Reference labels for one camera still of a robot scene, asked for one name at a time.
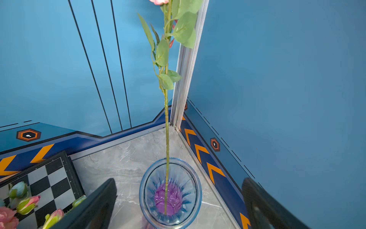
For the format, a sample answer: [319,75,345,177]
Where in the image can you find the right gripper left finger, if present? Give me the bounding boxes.
[52,178,117,229]

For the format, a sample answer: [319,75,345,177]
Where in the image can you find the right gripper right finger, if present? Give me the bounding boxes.
[242,177,309,229]

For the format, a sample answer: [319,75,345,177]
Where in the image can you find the bunch of pink flowers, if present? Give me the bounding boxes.
[1,181,87,229]

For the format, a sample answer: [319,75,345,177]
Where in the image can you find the pale pink carnation stem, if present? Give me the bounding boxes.
[137,0,204,215]

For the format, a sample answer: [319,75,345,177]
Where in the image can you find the blue purple glass vase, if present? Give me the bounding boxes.
[139,158,202,229]

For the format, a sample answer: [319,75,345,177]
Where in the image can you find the black white chessboard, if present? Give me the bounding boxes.
[1,152,85,229]

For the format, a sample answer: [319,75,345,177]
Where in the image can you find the right aluminium corner post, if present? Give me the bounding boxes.
[170,0,209,131]

